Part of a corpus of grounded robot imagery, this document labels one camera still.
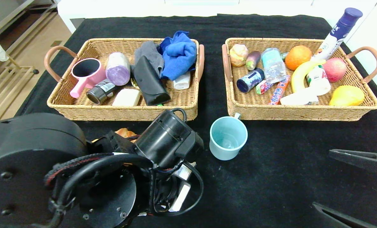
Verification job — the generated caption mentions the red peach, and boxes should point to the red peach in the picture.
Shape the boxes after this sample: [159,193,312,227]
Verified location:
[322,58,347,83]

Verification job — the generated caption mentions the blue cloth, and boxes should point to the blue cloth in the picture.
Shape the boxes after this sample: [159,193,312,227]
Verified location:
[159,31,198,81]

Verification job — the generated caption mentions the teal plastic cup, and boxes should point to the teal plastic cup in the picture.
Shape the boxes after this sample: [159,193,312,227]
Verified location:
[209,113,248,161]

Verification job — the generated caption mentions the black glasses case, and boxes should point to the black glasses case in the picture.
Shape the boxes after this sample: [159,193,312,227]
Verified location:
[133,56,171,106]

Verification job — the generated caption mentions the wicker basket brown handles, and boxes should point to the wicker basket brown handles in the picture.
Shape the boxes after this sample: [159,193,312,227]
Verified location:
[44,38,205,122]
[222,38,377,122]

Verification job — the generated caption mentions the yellow mango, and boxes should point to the yellow mango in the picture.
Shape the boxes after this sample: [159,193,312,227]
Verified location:
[329,85,365,106]

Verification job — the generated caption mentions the white spray bottle purple cap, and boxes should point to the white spray bottle purple cap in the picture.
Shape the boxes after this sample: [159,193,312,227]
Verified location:
[312,8,363,62]

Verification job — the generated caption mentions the orange fruit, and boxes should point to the orange fruit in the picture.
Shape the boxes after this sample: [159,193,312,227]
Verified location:
[285,46,312,71]

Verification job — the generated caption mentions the black camera cable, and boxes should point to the black camera cable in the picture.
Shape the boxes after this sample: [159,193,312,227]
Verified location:
[50,108,205,228]

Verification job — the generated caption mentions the beige wheeled rack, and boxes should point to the beige wheeled rack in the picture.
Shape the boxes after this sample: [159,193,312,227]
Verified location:
[0,56,40,122]

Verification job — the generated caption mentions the croissant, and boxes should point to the croissant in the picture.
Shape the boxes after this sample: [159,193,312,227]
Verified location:
[115,128,137,143]

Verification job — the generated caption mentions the white soap bar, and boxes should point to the white soap bar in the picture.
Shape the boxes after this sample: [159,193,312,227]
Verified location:
[112,88,141,107]

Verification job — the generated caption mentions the purple eggplant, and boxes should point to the purple eggplant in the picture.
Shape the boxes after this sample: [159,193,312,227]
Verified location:
[246,51,262,71]

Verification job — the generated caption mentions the red white candy pack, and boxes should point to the red white candy pack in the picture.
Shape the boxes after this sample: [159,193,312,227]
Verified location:
[256,80,273,95]

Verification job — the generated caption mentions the clear water bottle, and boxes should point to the clear water bottle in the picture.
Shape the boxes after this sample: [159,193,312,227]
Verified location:
[261,48,287,84]

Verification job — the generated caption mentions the purple garbage bag roll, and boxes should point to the purple garbage bag roll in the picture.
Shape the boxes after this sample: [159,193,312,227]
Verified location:
[105,52,131,86]

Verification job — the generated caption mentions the blue can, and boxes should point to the blue can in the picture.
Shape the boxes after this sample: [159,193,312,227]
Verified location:
[237,68,265,93]

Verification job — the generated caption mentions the black table cloth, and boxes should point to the black table cloth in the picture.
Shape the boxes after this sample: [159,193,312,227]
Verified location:
[0,14,377,228]

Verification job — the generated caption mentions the toy burger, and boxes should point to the toy burger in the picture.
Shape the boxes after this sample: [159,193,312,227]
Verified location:
[230,44,249,67]

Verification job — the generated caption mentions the white yogurt bottle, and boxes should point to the white yogurt bottle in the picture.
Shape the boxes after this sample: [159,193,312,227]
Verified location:
[306,65,331,96]

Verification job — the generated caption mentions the orange candy roll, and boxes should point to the orange candy roll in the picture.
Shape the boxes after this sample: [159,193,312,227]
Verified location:
[269,75,291,105]

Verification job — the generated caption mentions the small white box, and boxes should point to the small white box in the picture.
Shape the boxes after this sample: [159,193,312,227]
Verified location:
[280,87,319,106]

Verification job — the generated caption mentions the pink mug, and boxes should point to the pink mug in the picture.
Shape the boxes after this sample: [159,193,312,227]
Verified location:
[69,58,107,98]

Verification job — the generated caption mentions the yellow banana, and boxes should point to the yellow banana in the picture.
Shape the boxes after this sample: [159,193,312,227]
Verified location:
[291,59,326,94]

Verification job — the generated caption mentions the black cosmetic tube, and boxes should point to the black cosmetic tube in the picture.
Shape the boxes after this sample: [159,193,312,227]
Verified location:
[86,79,119,105]

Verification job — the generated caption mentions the beige shelf frame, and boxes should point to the beige shelf frame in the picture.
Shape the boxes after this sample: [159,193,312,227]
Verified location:
[0,0,59,40]

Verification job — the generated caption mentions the grey cloth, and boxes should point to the grey cloth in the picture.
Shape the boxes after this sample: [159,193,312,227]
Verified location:
[134,41,165,76]

